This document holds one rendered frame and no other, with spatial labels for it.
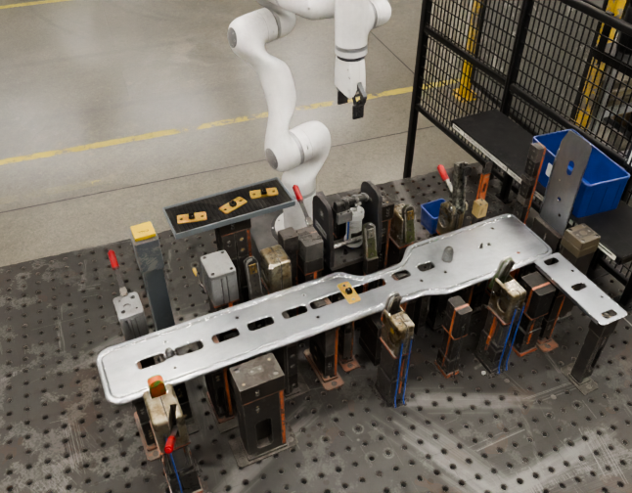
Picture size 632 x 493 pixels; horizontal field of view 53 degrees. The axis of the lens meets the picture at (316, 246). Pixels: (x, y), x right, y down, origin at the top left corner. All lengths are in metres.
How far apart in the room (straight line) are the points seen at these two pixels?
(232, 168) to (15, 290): 1.98
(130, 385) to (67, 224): 2.31
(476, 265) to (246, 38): 0.97
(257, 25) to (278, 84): 0.18
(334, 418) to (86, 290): 1.02
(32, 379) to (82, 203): 2.00
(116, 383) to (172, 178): 2.54
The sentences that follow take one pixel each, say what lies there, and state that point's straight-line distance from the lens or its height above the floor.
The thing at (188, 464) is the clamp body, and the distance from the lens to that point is 1.76.
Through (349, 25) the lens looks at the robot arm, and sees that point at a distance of 1.66.
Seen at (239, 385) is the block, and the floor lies 1.03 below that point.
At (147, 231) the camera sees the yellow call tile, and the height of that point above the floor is 1.16.
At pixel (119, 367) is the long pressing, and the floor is 1.00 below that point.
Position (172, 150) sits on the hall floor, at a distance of 4.39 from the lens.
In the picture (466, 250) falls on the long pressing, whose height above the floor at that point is 1.00.
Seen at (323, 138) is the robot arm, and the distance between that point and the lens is 2.13.
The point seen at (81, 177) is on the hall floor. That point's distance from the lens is 4.29.
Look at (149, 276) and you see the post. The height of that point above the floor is 1.01.
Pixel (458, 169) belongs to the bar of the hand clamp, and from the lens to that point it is 2.03.
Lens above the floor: 2.33
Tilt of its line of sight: 41 degrees down
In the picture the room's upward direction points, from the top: straight up
